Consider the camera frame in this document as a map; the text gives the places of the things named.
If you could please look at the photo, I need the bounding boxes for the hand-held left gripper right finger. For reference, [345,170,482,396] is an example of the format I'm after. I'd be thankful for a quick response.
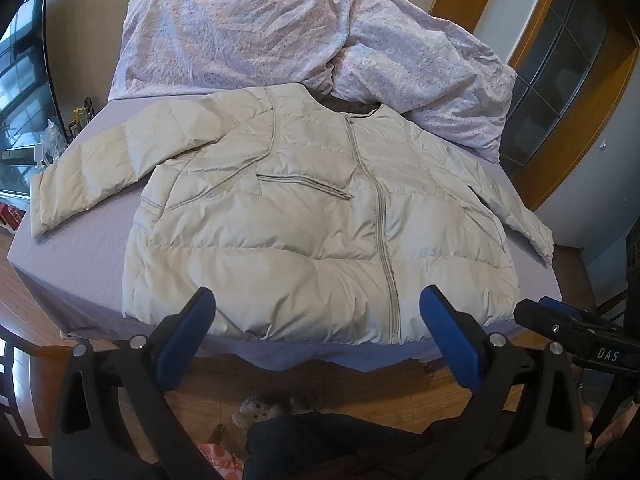
[420,285,588,480]

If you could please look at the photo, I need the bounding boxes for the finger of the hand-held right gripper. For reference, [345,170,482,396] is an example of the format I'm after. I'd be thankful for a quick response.
[539,296,626,331]
[514,300,590,347]

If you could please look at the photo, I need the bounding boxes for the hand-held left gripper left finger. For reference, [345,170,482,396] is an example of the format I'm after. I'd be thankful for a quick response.
[52,287,217,480]

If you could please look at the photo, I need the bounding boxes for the beige puffer jacket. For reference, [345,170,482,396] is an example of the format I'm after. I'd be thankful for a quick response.
[30,85,555,346]

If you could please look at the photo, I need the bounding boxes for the person's right hand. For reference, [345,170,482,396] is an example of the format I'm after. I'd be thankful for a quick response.
[582,395,638,467]

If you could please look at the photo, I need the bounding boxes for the beige plush toy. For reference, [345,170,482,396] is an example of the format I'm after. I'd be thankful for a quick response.
[231,393,321,429]

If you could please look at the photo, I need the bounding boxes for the bed with lilac sheet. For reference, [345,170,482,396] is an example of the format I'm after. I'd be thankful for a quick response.
[7,97,561,373]

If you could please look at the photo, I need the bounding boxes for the pink dotted bag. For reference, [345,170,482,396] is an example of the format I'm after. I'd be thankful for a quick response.
[196,439,247,480]

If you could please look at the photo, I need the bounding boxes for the person's dark pants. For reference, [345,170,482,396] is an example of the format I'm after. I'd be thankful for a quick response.
[244,409,501,480]

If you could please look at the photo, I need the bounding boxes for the dark wooden chair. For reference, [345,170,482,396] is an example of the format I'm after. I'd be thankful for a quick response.
[0,324,32,461]

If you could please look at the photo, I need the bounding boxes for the clear plastic bag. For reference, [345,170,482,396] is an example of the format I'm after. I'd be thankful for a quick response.
[36,119,69,167]

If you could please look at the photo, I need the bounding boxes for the yellow toy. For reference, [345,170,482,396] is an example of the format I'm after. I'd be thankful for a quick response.
[67,96,97,137]

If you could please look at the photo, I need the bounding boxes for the glass paned door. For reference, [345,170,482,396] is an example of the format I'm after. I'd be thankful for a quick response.
[500,0,610,181]

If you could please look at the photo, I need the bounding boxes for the floral lilac duvet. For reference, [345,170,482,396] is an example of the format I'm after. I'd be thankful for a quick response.
[107,0,518,165]

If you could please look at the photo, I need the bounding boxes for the black television screen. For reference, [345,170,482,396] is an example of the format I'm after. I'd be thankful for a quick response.
[0,0,67,201]

